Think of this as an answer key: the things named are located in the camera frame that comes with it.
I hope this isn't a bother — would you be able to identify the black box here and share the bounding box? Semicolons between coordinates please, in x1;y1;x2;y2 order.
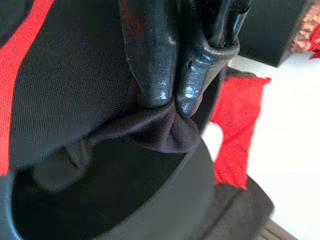
238;0;315;68

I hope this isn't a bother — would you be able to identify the red gold patterned cloth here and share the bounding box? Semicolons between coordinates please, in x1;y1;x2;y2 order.
291;18;320;61

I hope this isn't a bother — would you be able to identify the black shirt red trim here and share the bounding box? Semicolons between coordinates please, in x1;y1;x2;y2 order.
0;0;272;191

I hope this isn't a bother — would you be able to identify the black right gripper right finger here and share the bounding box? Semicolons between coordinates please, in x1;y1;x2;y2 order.
174;0;252;118

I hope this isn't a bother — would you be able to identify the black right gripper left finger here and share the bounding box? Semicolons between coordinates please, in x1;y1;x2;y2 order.
119;0;181;108

